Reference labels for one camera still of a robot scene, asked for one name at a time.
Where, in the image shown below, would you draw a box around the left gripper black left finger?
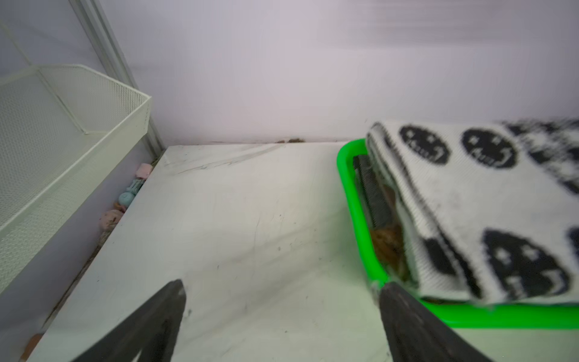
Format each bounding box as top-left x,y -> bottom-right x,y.
75,279 -> 186,362

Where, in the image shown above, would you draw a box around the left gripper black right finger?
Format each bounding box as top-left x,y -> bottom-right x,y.
378,282 -> 489,362

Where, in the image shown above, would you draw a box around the brown plaid scarf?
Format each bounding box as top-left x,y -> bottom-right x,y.
370,224 -> 410,281

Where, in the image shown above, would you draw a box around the green plastic basket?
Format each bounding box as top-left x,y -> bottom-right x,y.
336,139 -> 578,330

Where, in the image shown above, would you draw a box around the black white checked scarf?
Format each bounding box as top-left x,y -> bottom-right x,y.
353,155 -> 395,230

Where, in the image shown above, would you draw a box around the white cloth black discs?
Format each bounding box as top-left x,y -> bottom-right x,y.
366,122 -> 578,305

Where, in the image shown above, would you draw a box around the houndstooth black white cloth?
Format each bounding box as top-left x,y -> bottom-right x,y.
501,118 -> 578,196

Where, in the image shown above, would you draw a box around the pastel clips behind table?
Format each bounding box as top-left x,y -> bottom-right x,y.
100,164 -> 154,232

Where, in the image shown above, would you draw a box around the white mesh lower shelf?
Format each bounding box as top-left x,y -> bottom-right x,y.
1,64 -> 152,287

